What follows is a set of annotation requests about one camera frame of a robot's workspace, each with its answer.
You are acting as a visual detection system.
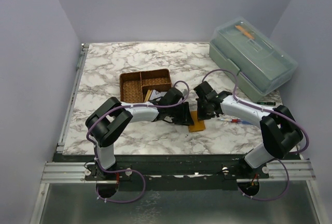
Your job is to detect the clear lid plastic toolbox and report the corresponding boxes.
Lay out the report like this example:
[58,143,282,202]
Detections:
[209,18,298,102]

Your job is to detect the red blue screwdriver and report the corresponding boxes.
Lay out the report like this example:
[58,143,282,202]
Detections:
[218,118,252,125]

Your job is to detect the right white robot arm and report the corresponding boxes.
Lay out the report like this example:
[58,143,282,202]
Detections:
[194,81,303,178]

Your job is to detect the orange tool inside toolbox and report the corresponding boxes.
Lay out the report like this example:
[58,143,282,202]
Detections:
[235,25,255,40]

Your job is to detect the small black green screwdriver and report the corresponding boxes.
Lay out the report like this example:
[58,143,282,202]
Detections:
[256,102,276,106]

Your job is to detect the yellow leather card holder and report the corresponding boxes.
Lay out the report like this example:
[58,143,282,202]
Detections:
[188,111,205,133]

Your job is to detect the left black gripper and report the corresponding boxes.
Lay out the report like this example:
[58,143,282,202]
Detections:
[168,102,194,126]

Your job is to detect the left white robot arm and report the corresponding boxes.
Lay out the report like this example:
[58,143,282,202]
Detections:
[85,87,193,180]

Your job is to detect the aluminium rail frame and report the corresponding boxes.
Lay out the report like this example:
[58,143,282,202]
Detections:
[28,43,98,224]

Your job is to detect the brown woven basket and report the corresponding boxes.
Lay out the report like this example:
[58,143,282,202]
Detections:
[119,68,172,103]

